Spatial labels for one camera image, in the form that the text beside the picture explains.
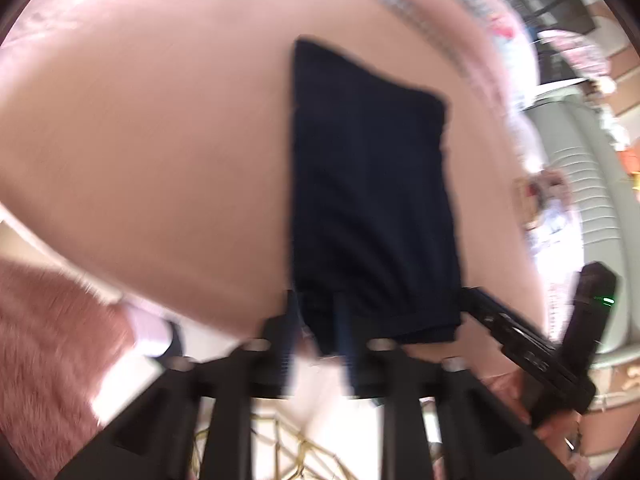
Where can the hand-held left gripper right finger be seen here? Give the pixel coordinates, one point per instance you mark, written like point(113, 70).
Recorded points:
point(347, 360)

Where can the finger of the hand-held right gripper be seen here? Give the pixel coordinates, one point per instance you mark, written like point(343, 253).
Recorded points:
point(505, 327)

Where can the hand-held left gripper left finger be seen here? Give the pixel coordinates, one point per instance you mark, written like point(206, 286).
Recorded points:
point(291, 340)

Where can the navy blue garment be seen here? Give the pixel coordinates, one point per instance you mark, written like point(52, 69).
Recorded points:
point(370, 185)

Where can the person's right hand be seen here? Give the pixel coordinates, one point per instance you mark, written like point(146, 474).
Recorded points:
point(510, 390)

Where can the grey padded headboard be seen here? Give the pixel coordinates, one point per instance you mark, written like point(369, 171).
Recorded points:
point(590, 185)

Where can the fluffy pink rug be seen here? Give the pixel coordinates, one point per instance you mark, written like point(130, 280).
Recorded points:
point(45, 350)

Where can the pink bed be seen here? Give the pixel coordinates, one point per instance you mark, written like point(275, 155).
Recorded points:
point(150, 135)

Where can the pink striped cloth bundle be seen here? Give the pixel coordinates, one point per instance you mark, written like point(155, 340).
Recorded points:
point(575, 50)

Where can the pink floral folded quilt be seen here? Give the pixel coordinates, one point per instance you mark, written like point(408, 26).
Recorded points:
point(480, 40)

